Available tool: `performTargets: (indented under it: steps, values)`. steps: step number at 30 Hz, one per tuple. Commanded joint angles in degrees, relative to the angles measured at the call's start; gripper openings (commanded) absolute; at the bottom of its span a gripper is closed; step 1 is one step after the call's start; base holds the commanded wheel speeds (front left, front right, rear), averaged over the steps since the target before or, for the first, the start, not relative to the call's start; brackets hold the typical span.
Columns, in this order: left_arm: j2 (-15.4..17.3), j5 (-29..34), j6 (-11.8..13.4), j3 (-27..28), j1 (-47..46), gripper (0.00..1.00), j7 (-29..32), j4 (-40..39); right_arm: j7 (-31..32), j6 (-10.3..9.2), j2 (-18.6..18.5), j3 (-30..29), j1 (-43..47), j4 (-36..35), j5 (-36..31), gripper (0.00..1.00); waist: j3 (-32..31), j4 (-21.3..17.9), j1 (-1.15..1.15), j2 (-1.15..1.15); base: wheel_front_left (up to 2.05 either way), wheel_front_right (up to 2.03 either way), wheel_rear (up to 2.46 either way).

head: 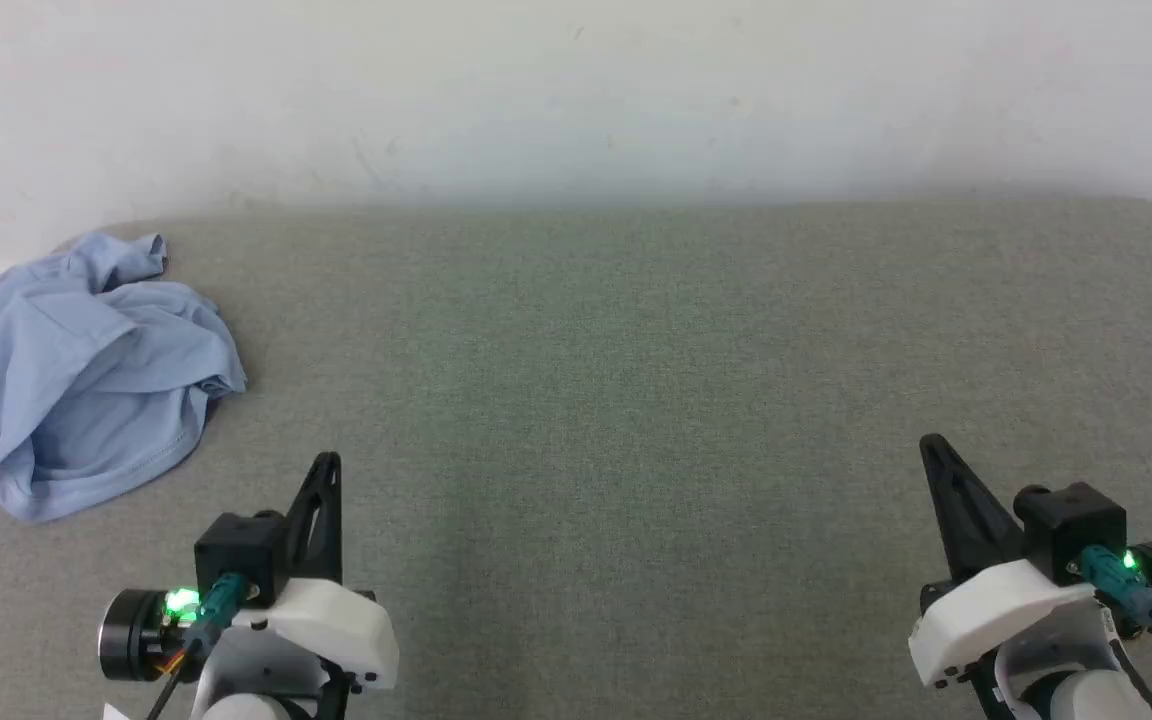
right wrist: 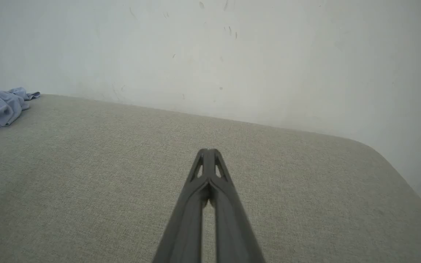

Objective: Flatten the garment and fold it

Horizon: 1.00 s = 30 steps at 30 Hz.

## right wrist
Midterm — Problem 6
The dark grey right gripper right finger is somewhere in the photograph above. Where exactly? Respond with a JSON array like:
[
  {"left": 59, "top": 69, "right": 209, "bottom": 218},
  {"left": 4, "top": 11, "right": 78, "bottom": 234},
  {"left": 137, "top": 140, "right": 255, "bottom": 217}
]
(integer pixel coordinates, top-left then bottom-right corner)
[{"left": 208, "top": 148, "right": 266, "bottom": 263}]

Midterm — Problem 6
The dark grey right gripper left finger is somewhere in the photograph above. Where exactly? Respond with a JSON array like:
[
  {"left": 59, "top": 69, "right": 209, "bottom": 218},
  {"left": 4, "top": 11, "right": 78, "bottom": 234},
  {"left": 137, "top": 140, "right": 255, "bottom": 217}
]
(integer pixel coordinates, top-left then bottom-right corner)
[{"left": 152, "top": 148, "right": 211, "bottom": 263}]

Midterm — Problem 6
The grey fabric sofa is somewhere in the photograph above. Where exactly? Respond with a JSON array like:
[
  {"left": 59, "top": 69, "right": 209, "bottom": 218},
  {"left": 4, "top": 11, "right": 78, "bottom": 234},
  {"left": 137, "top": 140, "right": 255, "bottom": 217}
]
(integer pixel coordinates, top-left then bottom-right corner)
[{"left": 0, "top": 94, "right": 421, "bottom": 263}]

